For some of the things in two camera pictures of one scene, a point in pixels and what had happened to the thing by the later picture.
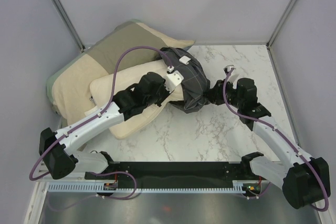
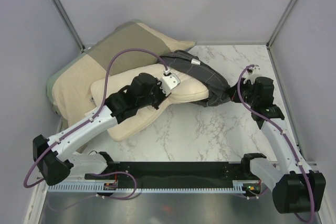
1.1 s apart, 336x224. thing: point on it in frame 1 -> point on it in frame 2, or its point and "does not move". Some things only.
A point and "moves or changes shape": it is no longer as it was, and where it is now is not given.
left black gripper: [166, 93] does not move
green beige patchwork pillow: [132, 42] does not move
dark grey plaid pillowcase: [196, 82] moves or changes shape
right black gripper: [213, 95] -> [234, 94]
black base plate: [174, 173] does not move
